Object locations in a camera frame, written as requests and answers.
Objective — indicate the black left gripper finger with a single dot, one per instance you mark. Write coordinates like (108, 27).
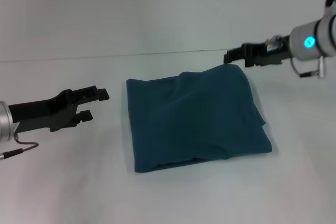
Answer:
(98, 94)
(85, 116)

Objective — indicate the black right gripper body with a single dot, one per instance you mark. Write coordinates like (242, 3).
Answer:
(267, 53)

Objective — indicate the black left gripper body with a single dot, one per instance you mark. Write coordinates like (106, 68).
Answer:
(44, 113)

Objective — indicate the teal FREE! print t-shirt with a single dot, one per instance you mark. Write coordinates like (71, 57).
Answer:
(194, 119)

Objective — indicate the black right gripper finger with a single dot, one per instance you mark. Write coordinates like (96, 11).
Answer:
(233, 54)

